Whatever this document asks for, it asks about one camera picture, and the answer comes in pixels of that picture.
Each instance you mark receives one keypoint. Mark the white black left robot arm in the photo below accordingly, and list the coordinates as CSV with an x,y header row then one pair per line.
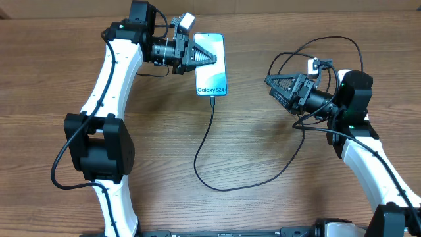
x,y
97,138

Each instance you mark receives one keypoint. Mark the Samsung Galaxy smartphone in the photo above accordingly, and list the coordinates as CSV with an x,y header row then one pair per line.
x,y
211,80

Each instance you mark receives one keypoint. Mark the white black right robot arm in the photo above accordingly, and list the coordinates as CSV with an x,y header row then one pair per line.
x,y
396,207

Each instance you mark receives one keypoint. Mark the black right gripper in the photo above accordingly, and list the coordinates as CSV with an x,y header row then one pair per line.
x,y
298,83

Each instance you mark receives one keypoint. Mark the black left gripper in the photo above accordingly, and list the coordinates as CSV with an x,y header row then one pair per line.
x,y
181,51

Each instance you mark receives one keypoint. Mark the white power strip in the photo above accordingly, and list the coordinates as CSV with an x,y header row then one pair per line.
x,y
354,95

